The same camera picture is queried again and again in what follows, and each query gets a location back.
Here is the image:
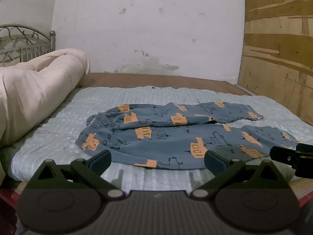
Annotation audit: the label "light blue quilted bed sheet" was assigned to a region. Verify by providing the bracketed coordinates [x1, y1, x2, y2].
[7, 86, 313, 194]

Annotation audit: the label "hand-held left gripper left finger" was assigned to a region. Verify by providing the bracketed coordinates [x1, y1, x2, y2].
[26, 149, 126, 200]

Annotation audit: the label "rolled beige duvet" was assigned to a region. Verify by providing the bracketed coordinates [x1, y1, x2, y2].
[0, 48, 91, 180]

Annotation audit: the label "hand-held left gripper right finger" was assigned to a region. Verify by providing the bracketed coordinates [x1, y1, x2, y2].
[191, 150, 291, 200]

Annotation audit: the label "plywood board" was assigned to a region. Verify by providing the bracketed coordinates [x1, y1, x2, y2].
[238, 0, 313, 126]

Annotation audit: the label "blue pants with orange print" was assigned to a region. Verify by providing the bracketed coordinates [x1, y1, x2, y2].
[75, 101, 299, 170]

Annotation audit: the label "brown bed base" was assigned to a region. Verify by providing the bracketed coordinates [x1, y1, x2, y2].
[77, 72, 258, 96]

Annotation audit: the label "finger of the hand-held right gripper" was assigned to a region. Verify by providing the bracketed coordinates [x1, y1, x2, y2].
[270, 145, 298, 169]

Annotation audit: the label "metal bed headboard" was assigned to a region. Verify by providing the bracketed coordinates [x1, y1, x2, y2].
[0, 24, 56, 67]

